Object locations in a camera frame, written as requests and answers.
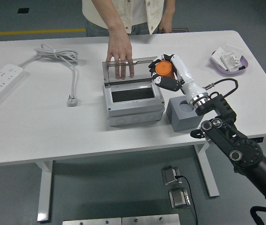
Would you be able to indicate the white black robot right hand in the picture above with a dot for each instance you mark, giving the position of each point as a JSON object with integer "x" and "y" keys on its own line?
{"x": 184, "y": 72}

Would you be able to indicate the person's left hand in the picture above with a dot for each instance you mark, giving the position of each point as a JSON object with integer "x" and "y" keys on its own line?
{"x": 165, "y": 26}

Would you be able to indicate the person's right hand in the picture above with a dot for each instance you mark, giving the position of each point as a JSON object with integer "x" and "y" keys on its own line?
{"x": 119, "y": 49}

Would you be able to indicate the orange cylindrical battery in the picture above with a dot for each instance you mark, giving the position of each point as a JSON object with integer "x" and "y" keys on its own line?
{"x": 164, "y": 68}

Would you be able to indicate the grey electrical box with lid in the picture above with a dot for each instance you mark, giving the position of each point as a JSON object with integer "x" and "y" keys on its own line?
{"x": 133, "y": 110}

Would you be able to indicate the person's right forearm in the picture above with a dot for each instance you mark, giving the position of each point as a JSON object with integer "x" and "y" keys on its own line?
{"x": 110, "y": 18}

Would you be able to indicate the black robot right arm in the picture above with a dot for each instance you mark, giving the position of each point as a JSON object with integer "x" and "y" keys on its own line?
{"x": 240, "y": 145}

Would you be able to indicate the person's left forearm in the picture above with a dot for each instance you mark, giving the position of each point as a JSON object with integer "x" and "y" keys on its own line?
{"x": 169, "y": 9}

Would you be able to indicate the metal floor socket box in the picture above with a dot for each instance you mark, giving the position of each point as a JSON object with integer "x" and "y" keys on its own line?
{"x": 178, "y": 198}
{"x": 169, "y": 175}

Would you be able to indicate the dark floor sign plate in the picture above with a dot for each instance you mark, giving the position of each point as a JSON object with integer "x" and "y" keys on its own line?
{"x": 181, "y": 30}

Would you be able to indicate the person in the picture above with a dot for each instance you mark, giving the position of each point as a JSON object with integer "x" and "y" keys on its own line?
{"x": 135, "y": 11}

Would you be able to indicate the purple oval tray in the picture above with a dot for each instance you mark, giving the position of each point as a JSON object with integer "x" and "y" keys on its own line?
{"x": 231, "y": 73}

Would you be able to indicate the white circuit breaker module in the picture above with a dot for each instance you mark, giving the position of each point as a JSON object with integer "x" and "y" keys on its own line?
{"x": 231, "y": 61}

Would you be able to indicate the grey cube holder block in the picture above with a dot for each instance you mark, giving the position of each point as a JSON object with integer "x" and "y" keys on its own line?
{"x": 184, "y": 122}

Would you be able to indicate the clear plastic bag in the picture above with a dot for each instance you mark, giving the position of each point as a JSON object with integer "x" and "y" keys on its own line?
{"x": 233, "y": 47}

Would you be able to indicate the white table leg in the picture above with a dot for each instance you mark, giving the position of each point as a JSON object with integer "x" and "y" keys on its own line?
{"x": 206, "y": 171}
{"x": 44, "y": 189}

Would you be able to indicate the black square floor marker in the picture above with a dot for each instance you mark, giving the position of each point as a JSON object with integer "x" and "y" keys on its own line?
{"x": 23, "y": 10}

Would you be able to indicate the black table control bracket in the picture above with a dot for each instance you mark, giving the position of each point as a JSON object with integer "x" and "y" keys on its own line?
{"x": 258, "y": 140}

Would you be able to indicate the grey metal base plate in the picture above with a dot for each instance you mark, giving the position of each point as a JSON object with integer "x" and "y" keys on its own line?
{"x": 90, "y": 222}
{"x": 150, "y": 220}

